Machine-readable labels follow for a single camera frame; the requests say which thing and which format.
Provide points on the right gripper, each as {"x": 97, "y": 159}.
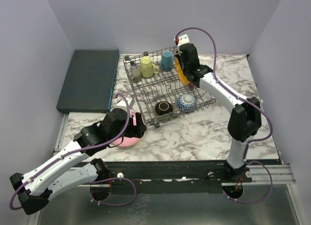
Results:
{"x": 178, "y": 56}

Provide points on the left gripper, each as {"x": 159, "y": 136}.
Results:
{"x": 138, "y": 130}

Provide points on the pink plate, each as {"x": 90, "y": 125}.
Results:
{"x": 127, "y": 140}

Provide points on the blue floral mug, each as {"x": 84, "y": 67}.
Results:
{"x": 167, "y": 61}

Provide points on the brown beige bowl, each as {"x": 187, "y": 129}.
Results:
{"x": 163, "y": 108}

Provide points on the yellow-green faceted mug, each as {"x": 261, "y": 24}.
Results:
{"x": 147, "y": 67}

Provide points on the grey wire dish rack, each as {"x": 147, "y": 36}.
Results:
{"x": 162, "y": 87}

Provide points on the red patterned bowl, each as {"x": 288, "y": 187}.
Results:
{"x": 186, "y": 103}

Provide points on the small grey cup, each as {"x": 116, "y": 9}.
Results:
{"x": 136, "y": 75}

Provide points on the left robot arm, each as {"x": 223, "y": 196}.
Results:
{"x": 36, "y": 188}

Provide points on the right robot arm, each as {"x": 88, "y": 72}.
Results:
{"x": 244, "y": 121}

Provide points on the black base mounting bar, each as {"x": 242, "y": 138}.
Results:
{"x": 168, "y": 177}

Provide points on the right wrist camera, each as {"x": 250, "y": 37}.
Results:
{"x": 183, "y": 39}

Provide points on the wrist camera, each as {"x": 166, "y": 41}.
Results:
{"x": 122, "y": 104}
{"x": 183, "y": 39}

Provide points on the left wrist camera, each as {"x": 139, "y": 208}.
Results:
{"x": 122, "y": 104}

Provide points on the dark grey network switch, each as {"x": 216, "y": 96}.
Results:
{"x": 89, "y": 82}

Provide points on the aluminium rail frame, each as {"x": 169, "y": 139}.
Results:
{"x": 280, "y": 174}

